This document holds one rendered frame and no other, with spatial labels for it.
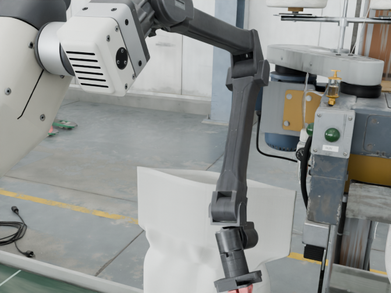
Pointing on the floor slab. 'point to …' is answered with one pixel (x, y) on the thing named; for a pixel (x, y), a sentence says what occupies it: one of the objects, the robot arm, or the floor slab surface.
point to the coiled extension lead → (16, 232)
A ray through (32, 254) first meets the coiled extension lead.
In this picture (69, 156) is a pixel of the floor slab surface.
